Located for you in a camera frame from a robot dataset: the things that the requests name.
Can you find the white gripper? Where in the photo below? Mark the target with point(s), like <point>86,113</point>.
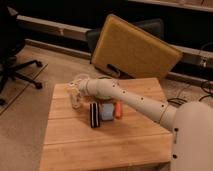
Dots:
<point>75,82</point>

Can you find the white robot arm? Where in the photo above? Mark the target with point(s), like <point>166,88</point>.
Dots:
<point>191,124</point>

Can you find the green bowl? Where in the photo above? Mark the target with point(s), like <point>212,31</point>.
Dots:
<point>102,97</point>

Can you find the black white striped sponge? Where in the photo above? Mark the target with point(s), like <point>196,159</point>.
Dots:
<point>94,115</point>

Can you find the orange object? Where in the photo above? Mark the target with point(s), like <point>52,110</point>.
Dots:
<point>118,109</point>

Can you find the black office chair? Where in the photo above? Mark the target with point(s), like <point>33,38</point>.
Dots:
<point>12,41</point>

